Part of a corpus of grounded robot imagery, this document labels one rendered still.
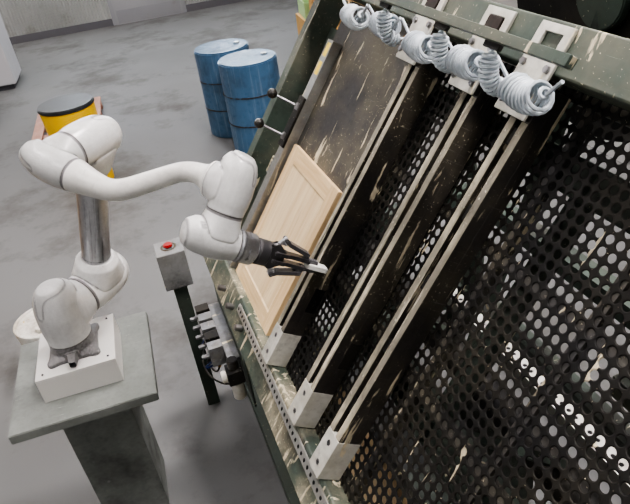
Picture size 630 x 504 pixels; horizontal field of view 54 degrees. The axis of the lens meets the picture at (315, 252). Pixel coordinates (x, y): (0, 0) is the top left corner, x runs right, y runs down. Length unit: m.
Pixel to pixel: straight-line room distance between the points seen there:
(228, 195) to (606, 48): 0.91
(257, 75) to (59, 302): 3.53
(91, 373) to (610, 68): 1.85
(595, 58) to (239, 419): 2.37
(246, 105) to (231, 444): 3.26
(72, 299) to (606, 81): 1.75
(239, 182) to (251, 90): 3.86
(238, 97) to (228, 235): 3.91
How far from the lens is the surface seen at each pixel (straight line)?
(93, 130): 1.98
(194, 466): 3.00
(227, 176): 1.59
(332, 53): 2.29
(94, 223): 2.18
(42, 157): 1.90
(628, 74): 1.21
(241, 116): 5.54
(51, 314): 2.26
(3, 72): 9.52
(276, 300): 2.12
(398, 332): 1.46
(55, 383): 2.36
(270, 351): 1.97
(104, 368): 2.32
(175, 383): 3.40
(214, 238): 1.61
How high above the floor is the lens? 2.26
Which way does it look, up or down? 33 degrees down
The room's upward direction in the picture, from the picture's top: 8 degrees counter-clockwise
